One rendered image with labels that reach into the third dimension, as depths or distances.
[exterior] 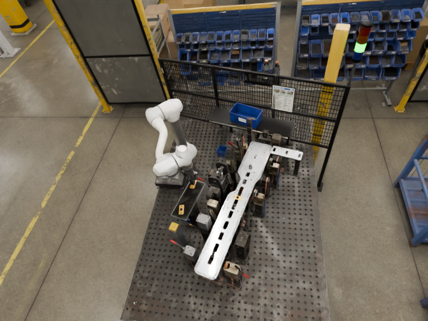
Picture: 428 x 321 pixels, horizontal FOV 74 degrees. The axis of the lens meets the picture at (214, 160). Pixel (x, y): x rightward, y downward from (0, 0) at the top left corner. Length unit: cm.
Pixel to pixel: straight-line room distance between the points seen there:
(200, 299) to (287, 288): 70
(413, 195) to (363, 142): 99
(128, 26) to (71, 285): 324
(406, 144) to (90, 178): 442
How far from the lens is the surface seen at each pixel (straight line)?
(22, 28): 950
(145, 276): 270
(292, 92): 280
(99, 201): 419
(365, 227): 368
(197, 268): 229
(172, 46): 526
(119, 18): 425
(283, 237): 267
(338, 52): 256
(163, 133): 225
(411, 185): 397
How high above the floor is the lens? 315
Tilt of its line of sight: 51 degrees down
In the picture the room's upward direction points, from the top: 11 degrees counter-clockwise
